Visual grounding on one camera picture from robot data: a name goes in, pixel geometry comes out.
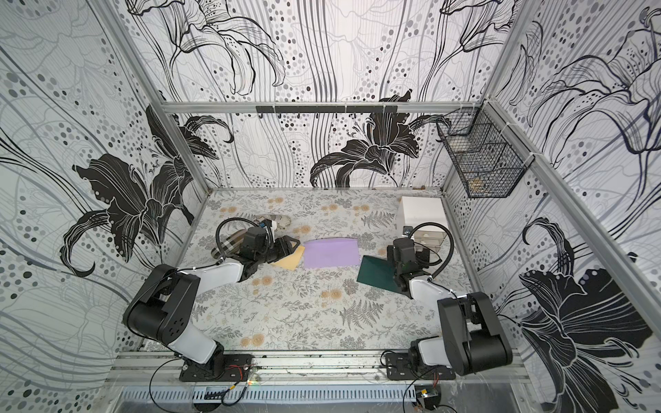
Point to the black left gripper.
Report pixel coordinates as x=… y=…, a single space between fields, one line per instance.
x=282 y=252

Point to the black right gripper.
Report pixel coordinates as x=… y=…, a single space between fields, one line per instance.
x=393 y=268

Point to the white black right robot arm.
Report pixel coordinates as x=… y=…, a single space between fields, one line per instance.
x=472 y=339

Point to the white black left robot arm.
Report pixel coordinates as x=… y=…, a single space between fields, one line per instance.
x=162 y=309

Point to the white mini drawer cabinet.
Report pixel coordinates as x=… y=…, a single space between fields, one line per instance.
x=415 y=211

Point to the plaid cylindrical case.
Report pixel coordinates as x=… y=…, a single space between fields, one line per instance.
x=230 y=245

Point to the small electronics board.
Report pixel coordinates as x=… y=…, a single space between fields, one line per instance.
x=428 y=398

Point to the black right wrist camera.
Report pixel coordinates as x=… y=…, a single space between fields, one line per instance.
x=407 y=230

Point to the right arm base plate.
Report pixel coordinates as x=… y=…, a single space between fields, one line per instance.
x=399 y=367

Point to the black wire wall basket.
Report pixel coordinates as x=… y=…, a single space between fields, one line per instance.
x=478 y=145

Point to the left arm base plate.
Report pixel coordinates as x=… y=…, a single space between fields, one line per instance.
x=220 y=368

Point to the white perforated cable duct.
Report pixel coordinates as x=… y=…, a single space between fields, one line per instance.
x=272 y=394

